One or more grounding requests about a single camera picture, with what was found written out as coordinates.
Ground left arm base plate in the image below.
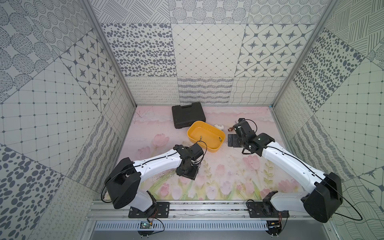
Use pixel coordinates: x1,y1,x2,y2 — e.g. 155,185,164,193
129,202,170,219

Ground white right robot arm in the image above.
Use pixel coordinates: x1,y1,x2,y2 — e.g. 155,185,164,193
228,118,344,223

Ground small green circuit board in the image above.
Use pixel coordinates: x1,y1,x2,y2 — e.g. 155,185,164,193
140,221,153,229

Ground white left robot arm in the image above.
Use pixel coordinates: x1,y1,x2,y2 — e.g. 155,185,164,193
101,143,207,217

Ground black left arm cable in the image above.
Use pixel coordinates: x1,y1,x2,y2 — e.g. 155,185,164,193
100,149,181,204

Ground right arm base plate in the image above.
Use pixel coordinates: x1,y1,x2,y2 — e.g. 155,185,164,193
246,200,290,219

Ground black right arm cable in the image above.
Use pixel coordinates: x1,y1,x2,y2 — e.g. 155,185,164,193
266,145,364,222

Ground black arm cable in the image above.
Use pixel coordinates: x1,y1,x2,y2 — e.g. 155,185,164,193
266,145,364,222
100,149,181,204

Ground yellow plastic storage box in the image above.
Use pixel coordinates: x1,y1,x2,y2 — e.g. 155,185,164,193
187,121,226,153

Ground aluminium mounting rail frame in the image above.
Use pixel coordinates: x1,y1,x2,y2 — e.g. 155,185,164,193
85,200,325,235

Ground white pipe tee fitting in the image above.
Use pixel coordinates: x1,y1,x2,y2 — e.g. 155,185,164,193
214,124,224,131

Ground black plastic tool case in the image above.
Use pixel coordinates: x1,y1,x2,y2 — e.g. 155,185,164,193
172,102,206,129

